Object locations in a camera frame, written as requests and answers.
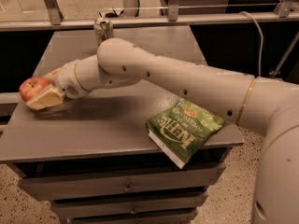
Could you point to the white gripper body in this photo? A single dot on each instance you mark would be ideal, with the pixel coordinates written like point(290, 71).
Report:
point(66, 79)

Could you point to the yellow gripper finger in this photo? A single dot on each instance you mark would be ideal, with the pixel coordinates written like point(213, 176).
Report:
point(48, 97)
point(50, 77)

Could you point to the red apple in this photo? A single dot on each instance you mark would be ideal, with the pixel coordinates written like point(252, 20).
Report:
point(31, 87)

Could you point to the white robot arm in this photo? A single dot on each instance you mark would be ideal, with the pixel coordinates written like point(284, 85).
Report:
point(266, 106)

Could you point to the green white soda can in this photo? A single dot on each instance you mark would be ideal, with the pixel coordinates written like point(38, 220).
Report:
point(103, 29)

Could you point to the grey drawer cabinet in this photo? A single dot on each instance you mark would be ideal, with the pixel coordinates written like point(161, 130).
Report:
point(93, 160)

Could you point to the green chip bag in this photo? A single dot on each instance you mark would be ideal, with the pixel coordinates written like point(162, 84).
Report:
point(182, 130)

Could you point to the grey metal railing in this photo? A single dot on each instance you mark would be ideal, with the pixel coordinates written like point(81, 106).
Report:
point(26, 15)

